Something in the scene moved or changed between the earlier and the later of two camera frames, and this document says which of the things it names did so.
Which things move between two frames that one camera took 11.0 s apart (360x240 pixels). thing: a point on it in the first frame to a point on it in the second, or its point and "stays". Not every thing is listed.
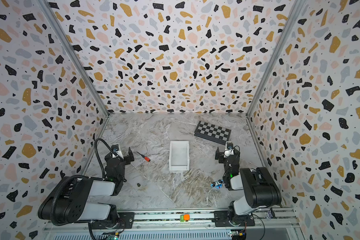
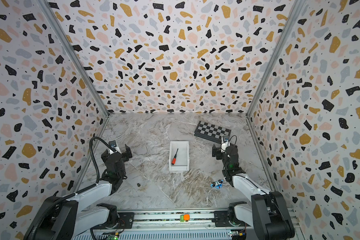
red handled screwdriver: x=147 y=159 to x=174 y=159
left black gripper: x=126 y=158 stays
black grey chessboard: x=212 y=132 stays
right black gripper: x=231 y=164 stays
